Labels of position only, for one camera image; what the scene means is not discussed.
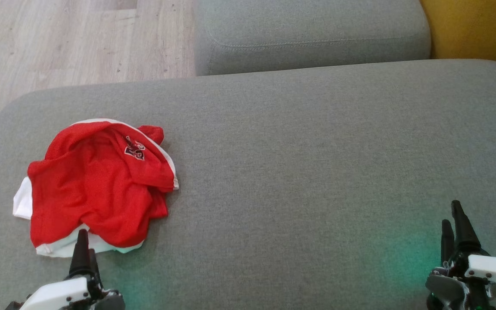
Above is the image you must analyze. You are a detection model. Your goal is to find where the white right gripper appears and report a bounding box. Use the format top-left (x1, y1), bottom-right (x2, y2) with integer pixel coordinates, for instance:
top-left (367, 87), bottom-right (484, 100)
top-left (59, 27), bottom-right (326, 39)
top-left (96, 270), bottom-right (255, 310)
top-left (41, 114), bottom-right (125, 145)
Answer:
top-left (425, 200), bottom-right (496, 310)

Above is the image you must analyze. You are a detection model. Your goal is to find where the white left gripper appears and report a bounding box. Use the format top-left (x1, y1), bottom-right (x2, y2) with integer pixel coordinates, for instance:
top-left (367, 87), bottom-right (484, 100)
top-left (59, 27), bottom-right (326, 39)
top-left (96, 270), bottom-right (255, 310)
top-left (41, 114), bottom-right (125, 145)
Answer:
top-left (5, 229), bottom-right (126, 310)

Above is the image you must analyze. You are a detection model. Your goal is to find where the red and white jersey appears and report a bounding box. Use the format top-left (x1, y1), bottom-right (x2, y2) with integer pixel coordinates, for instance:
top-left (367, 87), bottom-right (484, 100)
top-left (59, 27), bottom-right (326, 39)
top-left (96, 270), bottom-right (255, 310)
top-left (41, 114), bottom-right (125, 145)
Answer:
top-left (12, 142), bottom-right (169, 259)

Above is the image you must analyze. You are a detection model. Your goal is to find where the large grey sofa seat cushion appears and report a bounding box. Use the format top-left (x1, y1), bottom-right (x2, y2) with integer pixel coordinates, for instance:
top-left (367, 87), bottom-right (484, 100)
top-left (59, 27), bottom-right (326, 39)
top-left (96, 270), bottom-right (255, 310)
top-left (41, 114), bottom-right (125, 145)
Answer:
top-left (0, 59), bottom-right (496, 310)

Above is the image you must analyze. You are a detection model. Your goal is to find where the yellow upholstered seat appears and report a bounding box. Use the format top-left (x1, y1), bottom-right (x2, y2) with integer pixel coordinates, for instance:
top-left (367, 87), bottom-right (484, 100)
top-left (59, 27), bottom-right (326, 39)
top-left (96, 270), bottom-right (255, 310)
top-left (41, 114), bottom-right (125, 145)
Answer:
top-left (419, 0), bottom-right (496, 72)

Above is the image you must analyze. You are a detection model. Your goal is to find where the small grey seamed sofa cushion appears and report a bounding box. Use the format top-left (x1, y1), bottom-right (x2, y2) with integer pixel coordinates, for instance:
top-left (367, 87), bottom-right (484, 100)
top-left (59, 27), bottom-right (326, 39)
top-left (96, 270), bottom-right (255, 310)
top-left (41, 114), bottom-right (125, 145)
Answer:
top-left (194, 0), bottom-right (432, 77)

